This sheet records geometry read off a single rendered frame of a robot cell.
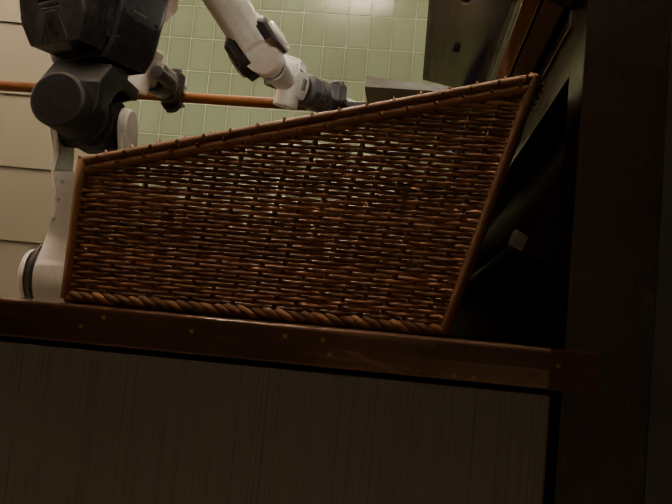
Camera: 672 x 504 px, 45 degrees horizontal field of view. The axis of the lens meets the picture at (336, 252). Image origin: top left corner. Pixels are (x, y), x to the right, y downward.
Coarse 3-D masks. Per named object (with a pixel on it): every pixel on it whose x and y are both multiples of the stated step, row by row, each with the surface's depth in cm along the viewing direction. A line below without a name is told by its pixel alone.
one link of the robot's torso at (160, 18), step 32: (32, 0) 175; (64, 0) 170; (96, 0) 170; (128, 0) 175; (160, 0) 182; (32, 32) 176; (64, 32) 171; (96, 32) 172; (128, 32) 177; (160, 32) 186; (128, 64) 180
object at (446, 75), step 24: (432, 0) 201; (456, 0) 197; (480, 0) 193; (504, 0) 189; (432, 24) 216; (456, 24) 212; (480, 24) 207; (504, 24) 203; (432, 48) 234; (480, 48) 223; (432, 72) 255; (456, 72) 249; (480, 72) 243
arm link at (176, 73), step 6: (174, 72) 225; (180, 72) 232; (180, 78) 232; (180, 84) 232; (168, 90) 223; (174, 90) 225; (180, 90) 232; (156, 96) 225; (162, 96) 225; (168, 96) 226; (174, 96) 229; (180, 96) 232; (162, 102) 232; (168, 102) 231; (174, 102) 230; (180, 102) 232; (168, 108) 232; (174, 108) 232
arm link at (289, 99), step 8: (264, 80) 217; (296, 80) 212; (304, 80) 214; (312, 80) 217; (296, 88) 212; (304, 88) 214; (312, 88) 216; (320, 88) 217; (280, 96) 212; (288, 96) 212; (296, 96) 213; (304, 96) 215; (312, 96) 216; (320, 96) 218; (280, 104) 212; (288, 104) 212; (296, 104) 214; (304, 104) 218; (312, 104) 219
